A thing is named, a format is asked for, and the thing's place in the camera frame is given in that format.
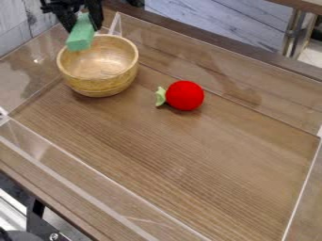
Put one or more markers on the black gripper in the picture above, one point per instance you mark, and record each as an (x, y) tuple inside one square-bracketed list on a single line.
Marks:
[(65, 9)]

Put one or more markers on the red plush tomato toy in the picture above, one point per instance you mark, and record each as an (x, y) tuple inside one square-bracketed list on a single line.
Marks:
[(185, 95)]

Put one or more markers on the green rectangular block stick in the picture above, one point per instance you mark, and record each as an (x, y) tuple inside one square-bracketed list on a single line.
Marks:
[(82, 34)]

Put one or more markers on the metal table leg background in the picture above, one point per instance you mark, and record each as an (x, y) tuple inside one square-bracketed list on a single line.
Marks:
[(299, 33)]

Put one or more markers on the clear acrylic tray wall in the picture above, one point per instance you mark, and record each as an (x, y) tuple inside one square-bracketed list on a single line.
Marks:
[(138, 172)]

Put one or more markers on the light wooden bowl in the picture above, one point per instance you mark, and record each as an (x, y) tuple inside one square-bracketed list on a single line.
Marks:
[(103, 70)]

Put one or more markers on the black table leg bracket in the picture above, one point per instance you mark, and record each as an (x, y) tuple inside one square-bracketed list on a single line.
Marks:
[(39, 229)]

